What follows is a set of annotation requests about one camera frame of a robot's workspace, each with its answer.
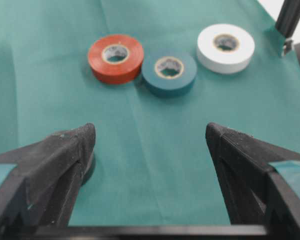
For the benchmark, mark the black frame post right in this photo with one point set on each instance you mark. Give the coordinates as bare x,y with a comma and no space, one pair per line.
286,24

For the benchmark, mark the white tape roll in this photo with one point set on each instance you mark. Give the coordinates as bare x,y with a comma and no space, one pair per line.
225,48

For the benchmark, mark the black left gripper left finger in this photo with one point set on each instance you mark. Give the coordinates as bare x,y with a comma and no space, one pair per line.
42,187

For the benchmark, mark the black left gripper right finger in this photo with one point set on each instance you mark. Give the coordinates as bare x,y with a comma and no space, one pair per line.
253,191

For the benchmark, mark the teal green tape roll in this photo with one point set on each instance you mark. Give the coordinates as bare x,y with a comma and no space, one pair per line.
169,73

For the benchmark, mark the green table cloth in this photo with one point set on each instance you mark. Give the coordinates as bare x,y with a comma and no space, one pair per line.
152,162

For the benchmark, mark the red tape roll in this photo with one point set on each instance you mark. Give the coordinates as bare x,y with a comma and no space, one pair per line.
116,59

